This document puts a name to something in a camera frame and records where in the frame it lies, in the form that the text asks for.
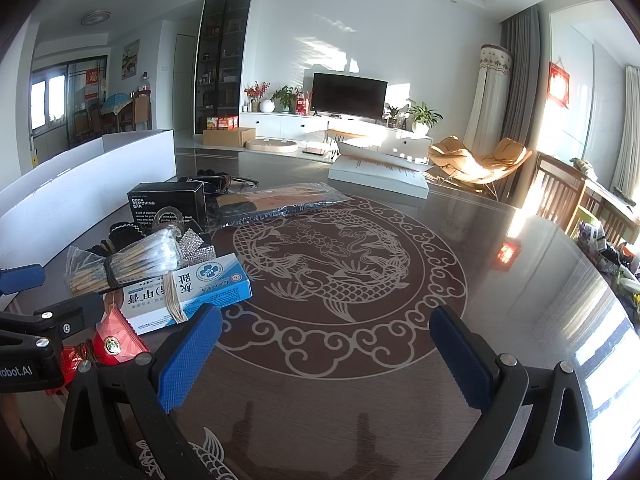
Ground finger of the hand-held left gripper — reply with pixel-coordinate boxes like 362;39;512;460
0;292;105;341
0;263;47;297

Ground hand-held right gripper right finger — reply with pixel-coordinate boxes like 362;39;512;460
429;304;608;480

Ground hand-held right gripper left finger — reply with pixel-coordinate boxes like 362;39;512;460
56;303;224;480

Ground red candy packet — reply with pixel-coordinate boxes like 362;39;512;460
47;306;152;397

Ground blue and white medicine box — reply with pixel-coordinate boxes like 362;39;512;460
103;252;252;336

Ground white storage box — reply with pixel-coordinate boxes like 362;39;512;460
0;129;177;311

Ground bag of wooden cotton swabs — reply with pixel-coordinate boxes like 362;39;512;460
65;224;191;323

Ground black fabric item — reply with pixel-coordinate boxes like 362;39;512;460
75;220;151;261

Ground rhinestone metal hair clip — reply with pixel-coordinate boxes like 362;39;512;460
152;207;217;264

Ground black printed box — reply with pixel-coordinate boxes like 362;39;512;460
126;181;207;236

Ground clear plastic packet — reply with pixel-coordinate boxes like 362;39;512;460
207;182;351;233

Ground rimless eyeglasses with cord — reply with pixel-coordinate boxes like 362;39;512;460
177;170;261;197

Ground pile of clutter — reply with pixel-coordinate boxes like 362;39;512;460
575;210;640;306

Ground sliding glass door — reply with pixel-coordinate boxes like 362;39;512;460
30;55;108;151

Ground tan lounge chair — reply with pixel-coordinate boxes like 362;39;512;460
429;136;533;198

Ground white flat box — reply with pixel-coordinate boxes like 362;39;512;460
327;141;431;200

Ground dining table with cloth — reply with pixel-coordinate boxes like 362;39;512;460
100;91;133;133

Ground wooden dining chair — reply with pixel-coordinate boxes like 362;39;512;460
132;95;153;131

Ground cardboard box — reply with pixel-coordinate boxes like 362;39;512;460
202;128;257;148

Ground round beige mat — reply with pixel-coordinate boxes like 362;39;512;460
245;140;300;155

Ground white television cabinet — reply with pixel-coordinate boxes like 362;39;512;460
239;112;433;158

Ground leafy plant in white pot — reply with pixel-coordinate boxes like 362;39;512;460
407;100;443;136

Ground wooden bench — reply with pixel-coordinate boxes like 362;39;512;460
325;129;371;148

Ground small potted plant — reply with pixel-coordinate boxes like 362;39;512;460
384;102;408;128

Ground covered standing air conditioner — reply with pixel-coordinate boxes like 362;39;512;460
464;44;516;151

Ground red flowers in vase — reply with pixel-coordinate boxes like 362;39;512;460
244;81;271;113

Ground green potted plant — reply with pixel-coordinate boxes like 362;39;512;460
271;85;300;113

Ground white sheer curtain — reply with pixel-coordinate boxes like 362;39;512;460
610;65;640;206

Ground grey curtain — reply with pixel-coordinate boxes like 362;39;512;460
492;7;541;206

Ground black television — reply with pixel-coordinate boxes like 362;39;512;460
312;72;388;122

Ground dark glass display cabinet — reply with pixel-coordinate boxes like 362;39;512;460
194;0;253;131

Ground framed wall painting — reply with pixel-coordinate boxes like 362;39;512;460
121;40;141;81

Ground red wall hanging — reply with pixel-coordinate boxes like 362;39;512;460
547;61;571;108

